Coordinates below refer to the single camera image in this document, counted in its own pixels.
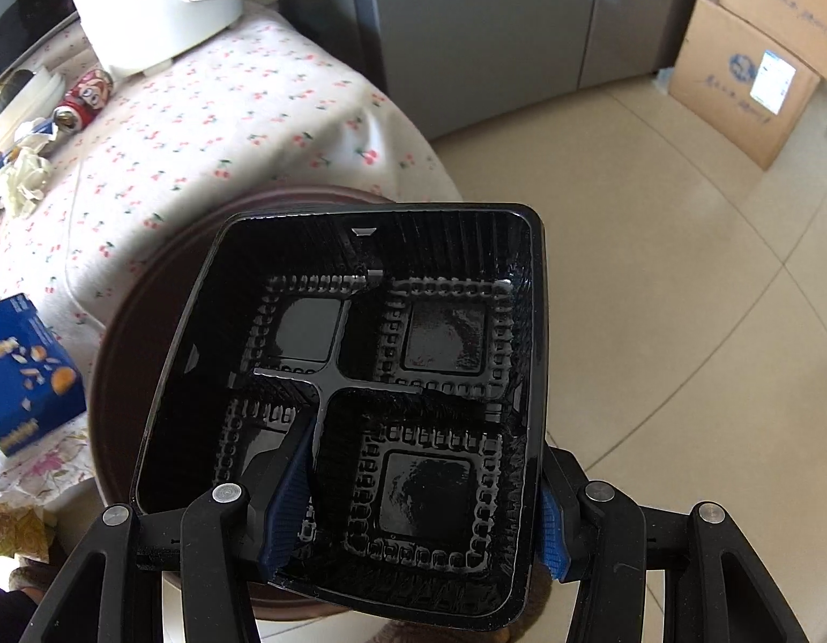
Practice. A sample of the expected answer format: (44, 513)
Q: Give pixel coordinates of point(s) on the crumpled white paper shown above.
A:
(24, 174)

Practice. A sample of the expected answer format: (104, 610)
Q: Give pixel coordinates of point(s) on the lower cardboard box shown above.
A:
(741, 82)

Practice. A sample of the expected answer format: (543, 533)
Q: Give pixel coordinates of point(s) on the red soda can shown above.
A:
(84, 101)

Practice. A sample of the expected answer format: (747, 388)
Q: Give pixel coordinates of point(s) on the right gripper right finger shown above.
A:
(716, 587)

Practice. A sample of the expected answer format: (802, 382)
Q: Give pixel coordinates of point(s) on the stacked cream plates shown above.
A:
(37, 99)

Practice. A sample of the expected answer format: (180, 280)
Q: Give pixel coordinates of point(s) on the torn blue small carton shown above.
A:
(47, 129)

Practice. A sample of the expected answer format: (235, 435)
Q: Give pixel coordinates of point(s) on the black plastic food tray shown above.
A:
(360, 415)

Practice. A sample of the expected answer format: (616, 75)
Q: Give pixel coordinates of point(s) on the brown trash bin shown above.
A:
(138, 321)

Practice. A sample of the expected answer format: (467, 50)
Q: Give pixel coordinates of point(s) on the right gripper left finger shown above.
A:
(232, 535)

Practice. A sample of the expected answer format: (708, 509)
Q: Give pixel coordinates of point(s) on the dark blue cracker box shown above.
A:
(40, 387)

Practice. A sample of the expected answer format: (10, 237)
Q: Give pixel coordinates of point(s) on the cherry print tablecloth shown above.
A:
(255, 107)

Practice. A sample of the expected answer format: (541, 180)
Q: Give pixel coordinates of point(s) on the grey refrigerator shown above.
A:
(451, 63)

